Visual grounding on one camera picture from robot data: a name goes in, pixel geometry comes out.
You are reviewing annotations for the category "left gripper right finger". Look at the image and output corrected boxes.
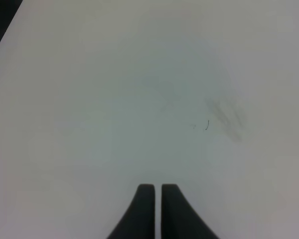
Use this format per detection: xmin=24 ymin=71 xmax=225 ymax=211
xmin=160 ymin=184 xmax=218 ymax=239

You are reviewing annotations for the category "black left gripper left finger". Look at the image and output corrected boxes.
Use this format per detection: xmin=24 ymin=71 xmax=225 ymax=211
xmin=108 ymin=184 xmax=155 ymax=239

